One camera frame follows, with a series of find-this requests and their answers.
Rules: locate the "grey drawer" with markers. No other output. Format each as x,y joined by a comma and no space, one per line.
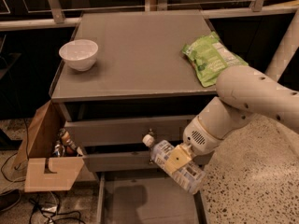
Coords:
146,197
107,132
117,158

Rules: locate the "items inside wooden box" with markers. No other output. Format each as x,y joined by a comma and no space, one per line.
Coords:
64,146

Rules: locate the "grey drawer cabinet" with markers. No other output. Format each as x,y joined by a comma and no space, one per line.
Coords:
140,71

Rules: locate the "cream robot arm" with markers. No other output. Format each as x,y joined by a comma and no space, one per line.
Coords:
242,92

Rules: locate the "top grey drawer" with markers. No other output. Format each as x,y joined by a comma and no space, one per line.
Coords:
107,132

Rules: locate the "green snack bag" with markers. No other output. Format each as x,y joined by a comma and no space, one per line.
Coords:
209,57

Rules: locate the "white ceramic bowl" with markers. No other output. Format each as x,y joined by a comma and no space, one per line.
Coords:
79,54

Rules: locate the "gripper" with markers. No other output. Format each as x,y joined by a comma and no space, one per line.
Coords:
201,138

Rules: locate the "wooden side box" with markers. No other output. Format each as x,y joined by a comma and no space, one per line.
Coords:
44,172

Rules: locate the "metal railing frame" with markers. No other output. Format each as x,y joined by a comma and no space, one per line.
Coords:
41,14

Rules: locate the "clear plastic water bottle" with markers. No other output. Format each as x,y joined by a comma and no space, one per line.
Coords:
189,177

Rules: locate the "middle grey drawer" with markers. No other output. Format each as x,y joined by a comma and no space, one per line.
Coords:
117,158

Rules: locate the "bottom grey drawer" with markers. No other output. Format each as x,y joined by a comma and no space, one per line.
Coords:
146,197

